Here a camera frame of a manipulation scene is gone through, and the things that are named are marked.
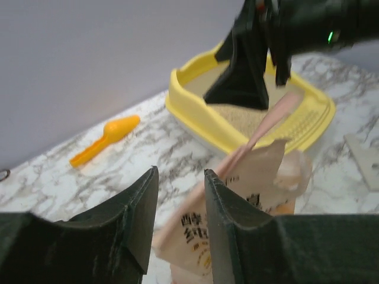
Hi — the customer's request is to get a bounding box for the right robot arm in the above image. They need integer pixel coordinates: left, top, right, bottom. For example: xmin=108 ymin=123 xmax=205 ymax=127
xmin=204 ymin=0 xmax=378 ymax=110

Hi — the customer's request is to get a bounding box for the yellow litter box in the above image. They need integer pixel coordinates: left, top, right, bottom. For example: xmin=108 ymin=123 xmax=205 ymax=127
xmin=165 ymin=47 xmax=336 ymax=155

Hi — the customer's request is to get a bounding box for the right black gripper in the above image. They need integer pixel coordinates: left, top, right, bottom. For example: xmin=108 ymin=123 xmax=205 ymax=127
xmin=203 ymin=1 xmax=291 ymax=111

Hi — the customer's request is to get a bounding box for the orange plastic scoop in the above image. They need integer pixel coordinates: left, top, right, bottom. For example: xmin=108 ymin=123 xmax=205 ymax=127
xmin=69 ymin=115 xmax=140 ymax=168

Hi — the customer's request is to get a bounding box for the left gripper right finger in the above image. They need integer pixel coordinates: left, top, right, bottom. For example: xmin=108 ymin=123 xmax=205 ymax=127
xmin=204 ymin=169 xmax=378 ymax=284

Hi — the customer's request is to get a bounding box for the pink cat litter bag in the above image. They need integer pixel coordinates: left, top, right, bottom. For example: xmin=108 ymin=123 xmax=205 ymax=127
xmin=152 ymin=139 xmax=313 ymax=283

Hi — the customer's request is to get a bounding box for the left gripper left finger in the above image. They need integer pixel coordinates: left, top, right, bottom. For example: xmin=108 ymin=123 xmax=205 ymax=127
xmin=1 ymin=167 xmax=159 ymax=283

